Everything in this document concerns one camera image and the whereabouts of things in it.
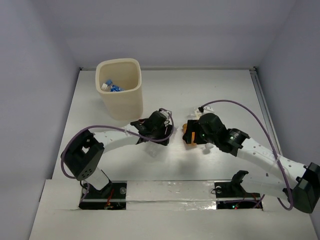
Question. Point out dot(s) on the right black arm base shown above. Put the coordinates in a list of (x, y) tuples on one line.
[(230, 195)]

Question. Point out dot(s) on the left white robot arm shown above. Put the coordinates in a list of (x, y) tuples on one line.
[(82, 154)]

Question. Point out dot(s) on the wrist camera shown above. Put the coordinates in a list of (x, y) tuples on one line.
[(166, 113), (200, 111)]

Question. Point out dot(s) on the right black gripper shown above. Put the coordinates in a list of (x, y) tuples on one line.
[(193, 125)]

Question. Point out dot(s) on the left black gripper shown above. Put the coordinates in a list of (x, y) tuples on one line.
[(163, 135)]

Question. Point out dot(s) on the orange plastic bottle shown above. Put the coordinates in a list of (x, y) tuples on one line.
[(184, 129)]

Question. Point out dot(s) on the aluminium rail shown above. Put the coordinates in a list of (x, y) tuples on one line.
[(265, 111)]

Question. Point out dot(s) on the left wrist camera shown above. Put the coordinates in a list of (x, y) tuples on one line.
[(166, 113)]

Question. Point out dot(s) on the silver foil tape strip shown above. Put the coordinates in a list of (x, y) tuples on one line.
[(170, 195)]

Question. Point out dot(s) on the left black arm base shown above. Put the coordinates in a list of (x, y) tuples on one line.
[(111, 197)]

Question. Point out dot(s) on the white cap blue label bottle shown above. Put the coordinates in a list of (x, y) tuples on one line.
[(105, 87)]

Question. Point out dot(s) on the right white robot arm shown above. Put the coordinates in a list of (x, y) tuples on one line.
[(285, 179)]

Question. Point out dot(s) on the white label clear bottle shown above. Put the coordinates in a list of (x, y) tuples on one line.
[(205, 147)]

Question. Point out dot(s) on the cream plastic bin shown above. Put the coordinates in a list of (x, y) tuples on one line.
[(126, 74)]

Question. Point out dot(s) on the clear unlabelled plastic bottle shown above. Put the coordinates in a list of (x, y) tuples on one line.
[(155, 148)]

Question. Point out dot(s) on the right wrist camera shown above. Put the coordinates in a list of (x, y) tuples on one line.
[(200, 111)]

